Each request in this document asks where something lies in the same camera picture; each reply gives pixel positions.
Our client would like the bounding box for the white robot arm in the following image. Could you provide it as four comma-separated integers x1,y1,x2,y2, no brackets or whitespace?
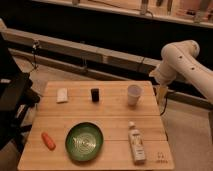
150,40,213,104

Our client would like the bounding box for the black eraser block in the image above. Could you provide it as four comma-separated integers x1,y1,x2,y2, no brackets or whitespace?
91,88,99,102

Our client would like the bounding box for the white plastic cup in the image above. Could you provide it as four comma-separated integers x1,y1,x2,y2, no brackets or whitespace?
127,85,142,106

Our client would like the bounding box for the wooden folding table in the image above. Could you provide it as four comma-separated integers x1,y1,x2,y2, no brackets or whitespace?
18,81,174,171

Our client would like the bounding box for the green ribbed bowl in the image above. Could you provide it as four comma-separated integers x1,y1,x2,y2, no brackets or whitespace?
65,122,104,162

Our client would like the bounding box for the white bottle with label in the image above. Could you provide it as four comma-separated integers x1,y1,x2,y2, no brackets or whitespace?
128,121,146,164

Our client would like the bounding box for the orange carrot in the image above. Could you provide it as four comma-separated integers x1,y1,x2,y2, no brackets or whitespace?
41,132,56,150

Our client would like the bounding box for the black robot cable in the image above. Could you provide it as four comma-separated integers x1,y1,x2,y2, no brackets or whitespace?
159,94,169,117

